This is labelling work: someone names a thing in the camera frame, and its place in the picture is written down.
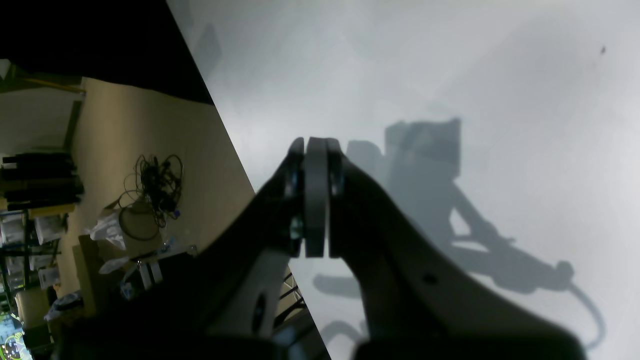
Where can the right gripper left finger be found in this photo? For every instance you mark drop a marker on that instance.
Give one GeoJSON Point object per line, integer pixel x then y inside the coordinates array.
{"type": "Point", "coordinates": [224, 303]}

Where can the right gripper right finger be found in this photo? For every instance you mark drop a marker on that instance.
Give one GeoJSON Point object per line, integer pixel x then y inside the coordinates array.
{"type": "Point", "coordinates": [418, 304]}

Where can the black shelf rack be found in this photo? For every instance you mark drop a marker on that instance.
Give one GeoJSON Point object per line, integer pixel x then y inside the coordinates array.
{"type": "Point", "coordinates": [38, 193]}

